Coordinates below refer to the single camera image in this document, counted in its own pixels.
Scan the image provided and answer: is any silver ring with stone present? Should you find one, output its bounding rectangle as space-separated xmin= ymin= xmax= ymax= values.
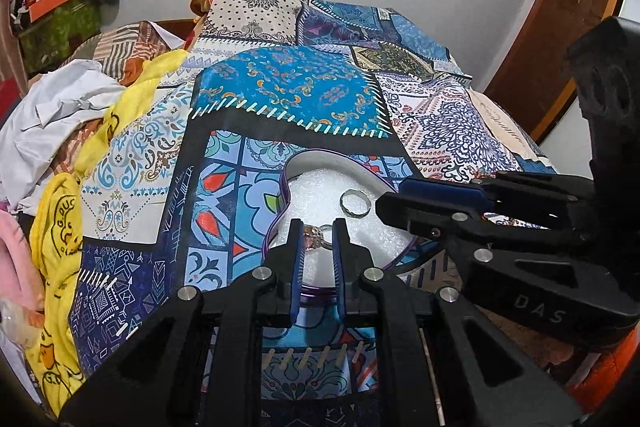
xmin=302 ymin=223 xmax=335 ymax=253

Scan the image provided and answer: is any blue patchwork bedspread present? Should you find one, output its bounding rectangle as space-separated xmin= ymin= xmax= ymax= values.
xmin=60 ymin=0 xmax=551 ymax=426

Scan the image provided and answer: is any yellow duck print cloth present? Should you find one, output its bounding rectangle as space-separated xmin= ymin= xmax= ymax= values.
xmin=25 ymin=49 xmax=193 ymax=415

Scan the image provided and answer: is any brown wooden door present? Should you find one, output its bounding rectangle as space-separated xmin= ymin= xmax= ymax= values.
xmin=485 ymin=0 xmax=622 ymax=143

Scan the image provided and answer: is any cream dotted pillow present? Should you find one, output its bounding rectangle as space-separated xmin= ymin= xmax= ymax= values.
xmin=202 ymin=0 xmax=303 ymax=44

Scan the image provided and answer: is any striped orange brown cloth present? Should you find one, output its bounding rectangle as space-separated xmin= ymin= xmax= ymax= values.
xmin=64 ymin=20 xmax=186 ymax=87

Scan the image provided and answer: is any white crumpled cloth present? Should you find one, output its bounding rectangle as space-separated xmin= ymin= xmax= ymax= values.
xmin=1 ymin=60 xmax=125 ymax=211

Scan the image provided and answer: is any plain silver ring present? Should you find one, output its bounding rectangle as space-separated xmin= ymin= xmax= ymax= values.
xmin=339 ymin=188 xmax=373 ymax=218

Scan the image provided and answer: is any pink fluffy ring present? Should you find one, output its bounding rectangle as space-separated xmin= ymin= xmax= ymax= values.
xmin=0 ymin=208 xmax=47 ymax=313

